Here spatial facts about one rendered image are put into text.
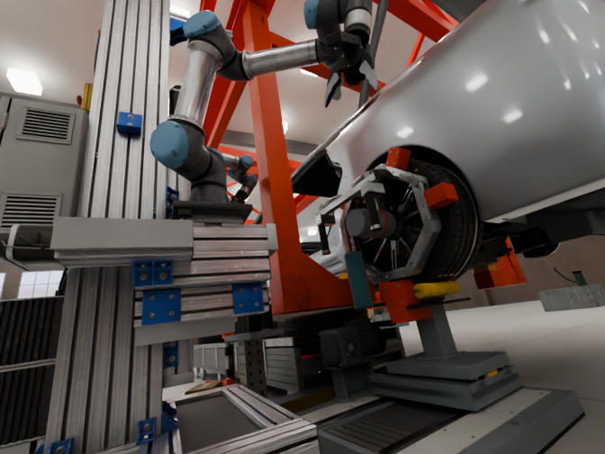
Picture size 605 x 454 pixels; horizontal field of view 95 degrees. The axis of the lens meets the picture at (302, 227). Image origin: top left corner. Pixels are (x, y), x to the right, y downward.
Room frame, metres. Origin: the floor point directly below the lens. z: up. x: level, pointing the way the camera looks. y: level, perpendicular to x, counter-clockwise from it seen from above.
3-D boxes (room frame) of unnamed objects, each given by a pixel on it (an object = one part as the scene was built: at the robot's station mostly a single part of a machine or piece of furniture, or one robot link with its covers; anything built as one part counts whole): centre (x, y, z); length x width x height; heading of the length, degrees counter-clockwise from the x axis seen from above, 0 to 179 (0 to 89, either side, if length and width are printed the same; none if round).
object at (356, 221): (1.25, -0.32, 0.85); 0.21 x 0.14 x 0.14; 123
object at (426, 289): (1.24, -0.53, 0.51); 0.29 x 0.06 x 0.06; 123
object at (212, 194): (0.82, 0.29, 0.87); 0.15 x 0.15 x 0.10
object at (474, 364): (1.38, -0.53, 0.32); 0.40 x 0.30 x 0.28; 33
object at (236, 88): (2.43, 0.66, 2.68); 1.77 x 0.10 x 0.12; 33
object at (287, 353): (2.69, 0.79, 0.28); 2.47 x 0.09 x 0.22; 33
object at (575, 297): (5.65, -4.81, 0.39); 0.81 x 0.66 x 0.78; 27
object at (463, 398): (1.42, -0.50, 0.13); 0.50 x 0.36 x 0.10; 33
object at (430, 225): (1.29, -0.38, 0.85); 0.54 x 0.07 x 0.54; 33
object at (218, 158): (0.81, 0.29, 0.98); 0.13 x 0.12 x 0.14; 165
